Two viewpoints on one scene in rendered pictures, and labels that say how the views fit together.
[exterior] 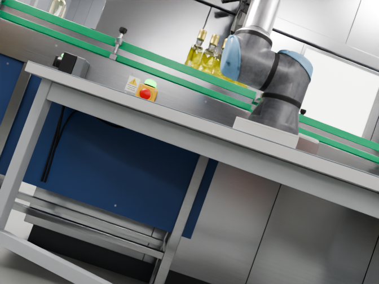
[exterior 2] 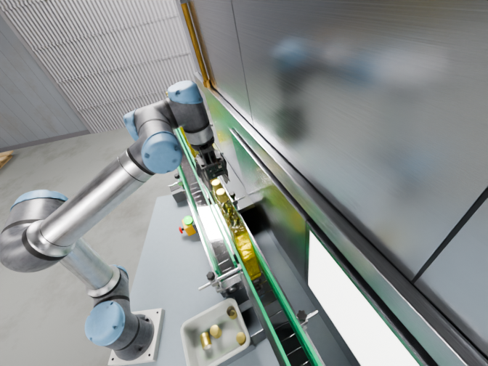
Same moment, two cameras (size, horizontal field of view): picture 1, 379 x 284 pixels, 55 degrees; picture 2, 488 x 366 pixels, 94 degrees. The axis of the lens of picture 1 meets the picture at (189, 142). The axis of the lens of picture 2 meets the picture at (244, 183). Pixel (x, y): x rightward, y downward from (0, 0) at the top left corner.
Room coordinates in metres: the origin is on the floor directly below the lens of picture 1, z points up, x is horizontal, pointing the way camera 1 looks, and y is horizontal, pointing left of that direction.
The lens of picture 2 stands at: (1.57, -0.61, 1.75)
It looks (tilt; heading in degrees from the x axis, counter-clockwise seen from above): 44 degrees down; 81
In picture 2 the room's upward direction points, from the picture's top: 15 degrees counter-clockwise
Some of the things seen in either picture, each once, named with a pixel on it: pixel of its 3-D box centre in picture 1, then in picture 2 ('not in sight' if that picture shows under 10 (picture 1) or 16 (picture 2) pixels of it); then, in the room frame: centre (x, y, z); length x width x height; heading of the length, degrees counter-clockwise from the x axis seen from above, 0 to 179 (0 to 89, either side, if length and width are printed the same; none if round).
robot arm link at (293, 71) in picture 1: (287, 78); (111, 323); (1.06, -0.20, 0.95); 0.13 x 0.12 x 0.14; 95
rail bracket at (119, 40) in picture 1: (117, 42); (176, 185); (1.37, 0.38, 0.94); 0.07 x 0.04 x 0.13; 4
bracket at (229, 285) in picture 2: not in sight; (231, 286); (1.48, -0.21, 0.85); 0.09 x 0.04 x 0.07; 4
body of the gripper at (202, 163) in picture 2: (249, 3); (208, 156); (1.58, -0.04, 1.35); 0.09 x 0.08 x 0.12; 94
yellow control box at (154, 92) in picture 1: (145, 96); (190, 226); (1.36, 0.21, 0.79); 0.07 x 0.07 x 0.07; 4
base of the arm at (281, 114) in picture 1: (276, 115); (128, 333); (1.06, -0.21, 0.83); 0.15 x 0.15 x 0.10
